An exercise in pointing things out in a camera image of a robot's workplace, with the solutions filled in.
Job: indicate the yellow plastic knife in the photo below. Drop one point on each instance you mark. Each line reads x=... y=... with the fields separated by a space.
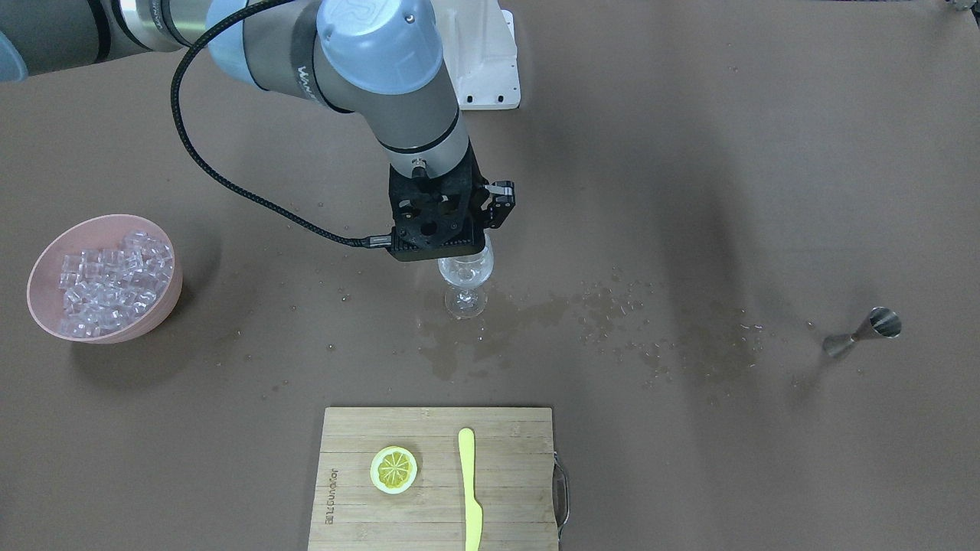
x=472 y=510

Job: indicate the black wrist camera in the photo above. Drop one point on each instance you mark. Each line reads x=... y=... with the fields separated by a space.
x=418 y=240

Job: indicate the pink bowl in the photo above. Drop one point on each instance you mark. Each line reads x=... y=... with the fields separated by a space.
x=43 y=297

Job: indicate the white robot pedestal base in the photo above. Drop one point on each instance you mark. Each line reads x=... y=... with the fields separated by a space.
x=480 y=52

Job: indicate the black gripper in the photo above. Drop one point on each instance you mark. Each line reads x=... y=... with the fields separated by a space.
x=500 y=207

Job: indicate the clear ice cubes pile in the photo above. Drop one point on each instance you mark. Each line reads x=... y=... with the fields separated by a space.
x=117 y=290

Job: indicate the bamboo cutting board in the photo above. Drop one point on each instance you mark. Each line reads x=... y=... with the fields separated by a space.
x=517 y=479

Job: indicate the yellow lemon slice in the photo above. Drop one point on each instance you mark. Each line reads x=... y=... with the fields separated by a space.
x=393 y=470

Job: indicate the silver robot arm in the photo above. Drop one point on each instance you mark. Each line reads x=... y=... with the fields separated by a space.
x=402 y=65

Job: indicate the clear wine glass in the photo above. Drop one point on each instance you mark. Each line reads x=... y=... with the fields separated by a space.
x=466 y=277

